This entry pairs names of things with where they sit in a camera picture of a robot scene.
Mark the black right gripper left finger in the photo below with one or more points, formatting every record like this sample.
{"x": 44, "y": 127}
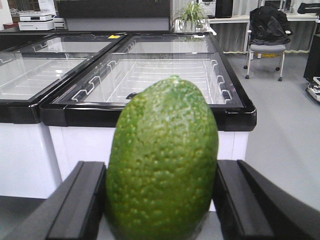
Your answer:
{"x": 72, "y": 212}

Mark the potted green plant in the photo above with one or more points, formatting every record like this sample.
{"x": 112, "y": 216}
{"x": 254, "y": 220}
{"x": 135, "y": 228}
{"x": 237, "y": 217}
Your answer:
{"x": 190, "y": 18}

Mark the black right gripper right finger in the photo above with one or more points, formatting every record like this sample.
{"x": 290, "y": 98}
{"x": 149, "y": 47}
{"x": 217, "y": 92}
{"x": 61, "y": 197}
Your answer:
{"x": 251, "y": 207}

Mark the chair with draped clothes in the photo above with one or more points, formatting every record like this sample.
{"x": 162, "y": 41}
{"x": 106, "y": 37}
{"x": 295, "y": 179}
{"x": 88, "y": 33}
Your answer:
{"x": 269, "y": 31}

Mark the green lime fruit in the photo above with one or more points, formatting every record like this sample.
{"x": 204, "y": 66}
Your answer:
{"x": 162, "y": 165}

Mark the white chest freezer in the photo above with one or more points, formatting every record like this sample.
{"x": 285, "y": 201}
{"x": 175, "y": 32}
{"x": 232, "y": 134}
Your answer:
{"x": 29, "y": 73}
{"x": 82, "y": 116}

